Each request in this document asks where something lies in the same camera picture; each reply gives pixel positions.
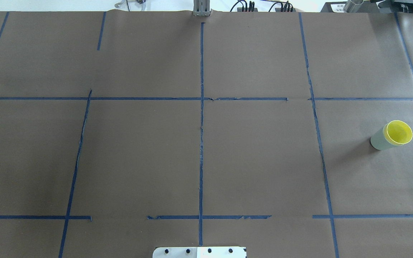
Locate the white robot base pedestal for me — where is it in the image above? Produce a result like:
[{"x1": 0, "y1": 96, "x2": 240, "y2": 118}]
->
[{"x1": 152, "y1": 246, "x2": 247, "y2": 258}]

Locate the small metal cup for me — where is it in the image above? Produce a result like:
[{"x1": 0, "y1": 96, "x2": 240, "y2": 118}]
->
[{"x1": 343, "y1": 0, "x2": 364, "y2": 13}]

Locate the green plastic cup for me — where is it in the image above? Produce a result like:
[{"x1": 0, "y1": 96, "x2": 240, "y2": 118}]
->
[{"x1": 370, "y1": 126, "x2": 397, "y2": 150}]

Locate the yellow plastic cup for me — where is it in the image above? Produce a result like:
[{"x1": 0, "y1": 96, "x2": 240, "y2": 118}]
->
[{"x1": 384, "y1": 120, "x2": 413, "y2": 146}]

